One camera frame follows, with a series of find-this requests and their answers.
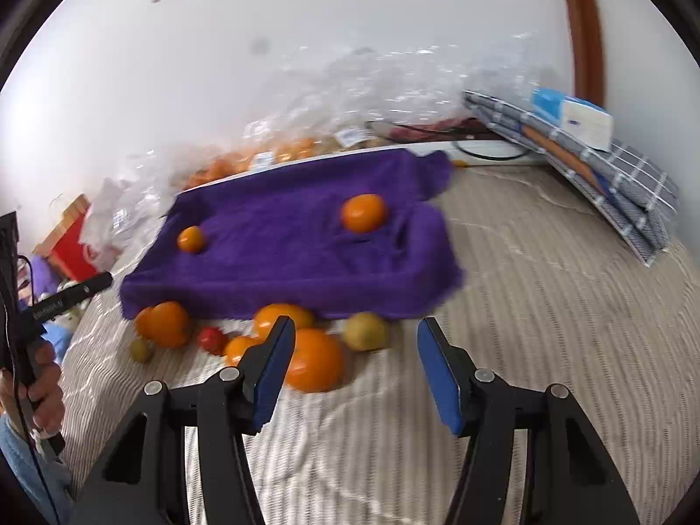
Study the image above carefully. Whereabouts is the yellowish green round fruit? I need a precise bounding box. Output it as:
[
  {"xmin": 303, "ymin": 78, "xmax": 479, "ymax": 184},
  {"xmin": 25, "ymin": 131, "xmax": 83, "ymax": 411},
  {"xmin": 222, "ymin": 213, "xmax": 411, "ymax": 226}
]
[{"xmin": 343, "ymin": 311, "xmax": 391, "ymax": 352}]

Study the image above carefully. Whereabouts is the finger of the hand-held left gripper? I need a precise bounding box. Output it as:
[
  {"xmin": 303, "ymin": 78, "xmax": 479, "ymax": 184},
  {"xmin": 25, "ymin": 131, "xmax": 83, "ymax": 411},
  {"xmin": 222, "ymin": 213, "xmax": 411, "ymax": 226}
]
[{"xmin": 31, "ymin": 272, "xmax": 114, "ymax": 325}]

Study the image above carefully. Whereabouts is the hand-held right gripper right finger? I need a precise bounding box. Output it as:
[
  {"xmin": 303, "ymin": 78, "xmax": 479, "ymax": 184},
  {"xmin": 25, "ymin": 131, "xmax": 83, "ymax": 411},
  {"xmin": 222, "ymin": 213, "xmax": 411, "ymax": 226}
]
[{"xmin": 416, "ymin": 316, "xmax": 641, "ymax": 525}]

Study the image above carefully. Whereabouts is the clear plastic bag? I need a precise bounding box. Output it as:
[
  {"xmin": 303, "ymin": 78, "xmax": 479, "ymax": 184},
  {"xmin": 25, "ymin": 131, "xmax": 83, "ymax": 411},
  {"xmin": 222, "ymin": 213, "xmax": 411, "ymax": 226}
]
[{"xmin": 81, "ymin": 145, "xmax": 184, "ymax": 263}]

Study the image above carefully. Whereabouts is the large orange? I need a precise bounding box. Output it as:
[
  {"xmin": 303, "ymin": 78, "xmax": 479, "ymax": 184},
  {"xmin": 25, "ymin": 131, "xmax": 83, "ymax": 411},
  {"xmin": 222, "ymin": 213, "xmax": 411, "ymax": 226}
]
[{"xmin": 284, "ymin": 328, "xmax": 347, "ymax": 393}]

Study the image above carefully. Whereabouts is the folded blue checkered cloth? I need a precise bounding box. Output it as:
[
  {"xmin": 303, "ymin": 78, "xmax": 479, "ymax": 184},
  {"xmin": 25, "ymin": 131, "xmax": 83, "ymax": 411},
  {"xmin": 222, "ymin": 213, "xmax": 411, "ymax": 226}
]
[{"xmin": 464, "ymin": 90, "xmax": 682, "ymax": 269}]

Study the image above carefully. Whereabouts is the dark red cloth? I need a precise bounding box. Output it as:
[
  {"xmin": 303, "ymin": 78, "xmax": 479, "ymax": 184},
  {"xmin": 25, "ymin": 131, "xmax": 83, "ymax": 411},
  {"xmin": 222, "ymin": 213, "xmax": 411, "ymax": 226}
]
[{"xmin": 377, "ymin": 117, "xmax": 487, "ymax": 142}]

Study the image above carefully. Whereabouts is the small red tomato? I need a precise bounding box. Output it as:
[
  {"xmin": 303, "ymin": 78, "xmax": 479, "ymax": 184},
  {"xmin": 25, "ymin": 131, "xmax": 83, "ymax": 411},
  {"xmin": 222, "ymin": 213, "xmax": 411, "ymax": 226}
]
[{"xmin": 198, "ymin": 326, "xmax": 228, "ymax": 355}]

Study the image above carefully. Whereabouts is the purple towel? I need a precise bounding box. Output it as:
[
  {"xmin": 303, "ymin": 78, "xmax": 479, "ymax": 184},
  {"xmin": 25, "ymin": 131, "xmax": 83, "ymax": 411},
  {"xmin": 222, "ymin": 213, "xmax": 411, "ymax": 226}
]
[{"xmin": 119, "ymin": 147, "xmax": 466, "ymax": 322}]

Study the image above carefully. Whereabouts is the purple cloth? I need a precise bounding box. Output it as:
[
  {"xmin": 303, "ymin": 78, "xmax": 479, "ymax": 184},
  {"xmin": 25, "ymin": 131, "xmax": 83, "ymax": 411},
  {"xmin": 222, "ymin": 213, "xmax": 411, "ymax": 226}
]
[{"xmin": 28, "ymin": 254, "xmax": 62, "ymax": 299}]

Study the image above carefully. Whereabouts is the clear bag of oranges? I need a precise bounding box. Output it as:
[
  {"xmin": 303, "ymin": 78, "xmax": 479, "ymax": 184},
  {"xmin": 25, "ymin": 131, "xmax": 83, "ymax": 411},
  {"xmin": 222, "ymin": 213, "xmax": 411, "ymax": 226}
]
[{"xmin": 183, "ymin": 134, "xmax": 356, "ymax": 189}]

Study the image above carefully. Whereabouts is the person's left hand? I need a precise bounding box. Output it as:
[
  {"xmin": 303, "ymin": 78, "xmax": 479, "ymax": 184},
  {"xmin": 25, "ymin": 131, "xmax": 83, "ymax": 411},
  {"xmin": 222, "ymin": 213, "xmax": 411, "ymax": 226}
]
[{"xmin": 0, "ymin": 339, "xmax": 65, "ymax": 434}]

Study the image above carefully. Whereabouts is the person's left forearm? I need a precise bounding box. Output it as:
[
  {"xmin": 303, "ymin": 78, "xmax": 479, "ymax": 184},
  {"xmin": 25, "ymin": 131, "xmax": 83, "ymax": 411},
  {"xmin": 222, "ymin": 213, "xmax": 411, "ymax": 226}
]
[{"xmin": 0, "ymin": 416, "xmax": 74, "ymax": 525}]

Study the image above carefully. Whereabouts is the striped bed cover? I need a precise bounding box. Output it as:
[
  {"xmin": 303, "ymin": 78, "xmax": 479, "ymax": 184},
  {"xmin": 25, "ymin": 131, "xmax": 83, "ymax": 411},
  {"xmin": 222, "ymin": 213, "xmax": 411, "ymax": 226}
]
[{"xmin": 60, "ymin": 164, "xmax": 700, "ymax": 525}]

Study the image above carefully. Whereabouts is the crumpled clear plastic wrap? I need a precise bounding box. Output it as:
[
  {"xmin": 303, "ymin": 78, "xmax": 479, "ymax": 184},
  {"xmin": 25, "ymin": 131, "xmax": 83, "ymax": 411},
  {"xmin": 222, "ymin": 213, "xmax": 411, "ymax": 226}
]
[{"xmin": 246, "ymin": 33, "xmax": 553, "ymax": 140}]

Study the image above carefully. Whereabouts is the brown wooden curved frame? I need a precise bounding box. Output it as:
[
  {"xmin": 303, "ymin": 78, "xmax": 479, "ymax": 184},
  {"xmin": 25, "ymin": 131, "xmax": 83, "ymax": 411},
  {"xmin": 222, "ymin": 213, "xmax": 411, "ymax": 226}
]
[{"xmin": 552, "ymin": 0, "xmax": 608, "ymax": 110}]

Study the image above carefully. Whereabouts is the red paper bag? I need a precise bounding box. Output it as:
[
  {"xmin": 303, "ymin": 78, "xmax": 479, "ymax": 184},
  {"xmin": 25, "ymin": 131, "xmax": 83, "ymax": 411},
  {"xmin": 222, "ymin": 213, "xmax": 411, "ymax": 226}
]
[{"xmin": 48, "ymin": 213, "xmax": 122, "ymax": 282}]

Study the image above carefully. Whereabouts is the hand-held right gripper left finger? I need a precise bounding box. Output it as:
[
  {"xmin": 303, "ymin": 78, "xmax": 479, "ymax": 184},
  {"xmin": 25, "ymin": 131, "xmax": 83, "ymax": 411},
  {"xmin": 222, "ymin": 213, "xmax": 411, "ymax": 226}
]
[{"xmin": 68, "ymin": 315, "xmax": 299, "ymax": 525}]

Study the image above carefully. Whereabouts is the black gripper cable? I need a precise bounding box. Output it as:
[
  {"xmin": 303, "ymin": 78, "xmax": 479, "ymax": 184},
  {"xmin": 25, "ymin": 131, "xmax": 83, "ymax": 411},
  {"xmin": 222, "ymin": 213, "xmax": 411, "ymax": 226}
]
[{"xmin": 0, "ymin": 254, "xmax": 67, "ymax": 525}]

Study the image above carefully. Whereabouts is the wooden headboard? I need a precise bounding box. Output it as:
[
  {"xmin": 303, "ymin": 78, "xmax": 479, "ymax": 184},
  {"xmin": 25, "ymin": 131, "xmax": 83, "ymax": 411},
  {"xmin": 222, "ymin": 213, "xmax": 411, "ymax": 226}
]
[{"xmin": 33, "ymin": 194, "xmax": 91, "ymax": 255}]

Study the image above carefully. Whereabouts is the blue and white tissue box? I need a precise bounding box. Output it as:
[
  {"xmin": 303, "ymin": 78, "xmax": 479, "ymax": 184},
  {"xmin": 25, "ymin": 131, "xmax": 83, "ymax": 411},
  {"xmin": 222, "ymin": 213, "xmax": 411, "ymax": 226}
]
[{"xmin": 530, "ymin": 87, "xmax": 614, "ymax": 151}]

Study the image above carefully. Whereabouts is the white flat board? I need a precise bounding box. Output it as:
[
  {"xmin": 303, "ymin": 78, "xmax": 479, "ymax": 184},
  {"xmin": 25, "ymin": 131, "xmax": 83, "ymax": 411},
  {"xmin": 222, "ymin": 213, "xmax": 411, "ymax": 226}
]
[{"xmin": 405, "ymin": 139, "xmax": 548, "ymax": 168}]

